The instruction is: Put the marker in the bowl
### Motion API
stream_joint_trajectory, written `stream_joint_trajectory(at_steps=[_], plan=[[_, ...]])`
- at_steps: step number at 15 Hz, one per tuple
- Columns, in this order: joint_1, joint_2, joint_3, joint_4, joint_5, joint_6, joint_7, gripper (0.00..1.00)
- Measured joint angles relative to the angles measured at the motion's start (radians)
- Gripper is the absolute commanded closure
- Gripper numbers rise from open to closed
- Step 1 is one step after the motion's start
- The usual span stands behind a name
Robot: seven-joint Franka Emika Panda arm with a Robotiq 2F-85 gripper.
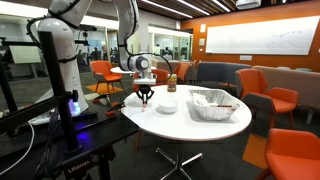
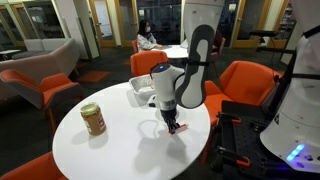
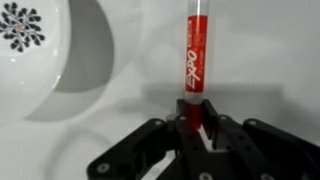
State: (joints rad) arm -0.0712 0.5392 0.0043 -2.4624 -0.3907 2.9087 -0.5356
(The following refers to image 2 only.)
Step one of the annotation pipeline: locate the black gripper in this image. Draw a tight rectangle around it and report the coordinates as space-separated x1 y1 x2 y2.
160 107 181 133

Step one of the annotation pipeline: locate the red marker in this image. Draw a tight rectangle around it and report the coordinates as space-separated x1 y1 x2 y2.
168 123 188 135

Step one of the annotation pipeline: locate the aluminium foil tray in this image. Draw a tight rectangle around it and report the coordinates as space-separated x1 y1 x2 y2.
128 74 157 101

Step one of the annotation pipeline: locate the white round background table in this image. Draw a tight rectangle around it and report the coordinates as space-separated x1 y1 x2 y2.
151 43 190 60

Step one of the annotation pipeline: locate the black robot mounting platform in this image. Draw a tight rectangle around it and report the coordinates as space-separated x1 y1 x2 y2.
210 99 320 180

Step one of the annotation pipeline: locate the peanut butter jar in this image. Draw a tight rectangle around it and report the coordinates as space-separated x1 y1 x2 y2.
79 101 107 137

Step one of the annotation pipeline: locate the seated person with mask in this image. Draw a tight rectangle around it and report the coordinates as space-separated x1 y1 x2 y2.
136 18 165 53

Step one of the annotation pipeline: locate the dark red chair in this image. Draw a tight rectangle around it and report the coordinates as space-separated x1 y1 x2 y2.
211 30 227 62

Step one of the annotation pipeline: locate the orange armchair with grey shell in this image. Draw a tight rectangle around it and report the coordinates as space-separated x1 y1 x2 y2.
0 68 85 134

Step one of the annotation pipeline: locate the grey curved sofa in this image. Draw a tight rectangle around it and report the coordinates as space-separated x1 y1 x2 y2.
0 37 82 102

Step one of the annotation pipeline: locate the light grey couch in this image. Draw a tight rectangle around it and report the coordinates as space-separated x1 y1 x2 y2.
11 37 73 61

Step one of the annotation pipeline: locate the black clamp with orange handle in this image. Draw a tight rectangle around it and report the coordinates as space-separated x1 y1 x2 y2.
211 145 252 169

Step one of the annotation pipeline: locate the black camera on stand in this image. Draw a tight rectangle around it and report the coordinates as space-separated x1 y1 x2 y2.
249 29 280 39

